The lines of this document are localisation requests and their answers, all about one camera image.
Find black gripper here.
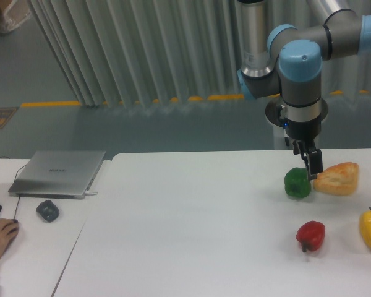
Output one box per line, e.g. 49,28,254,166
278,104,323,180

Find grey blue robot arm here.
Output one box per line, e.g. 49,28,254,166
239,1,371,180

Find green bell pepper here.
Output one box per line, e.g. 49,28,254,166
284,168,311,199

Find red bell pepper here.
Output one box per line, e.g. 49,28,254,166
296,221,325,252

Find triangular bread pastry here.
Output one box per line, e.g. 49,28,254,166
313,162,359,196

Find grey pleated curtain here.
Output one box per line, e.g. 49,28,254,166
27,0,371,108

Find silver closed laptop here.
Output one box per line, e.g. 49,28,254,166
8,150,106,199

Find black remote controller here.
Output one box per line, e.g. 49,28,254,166
36,200,60,223

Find black mouse cable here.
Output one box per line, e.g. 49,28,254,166
0,155,34,220

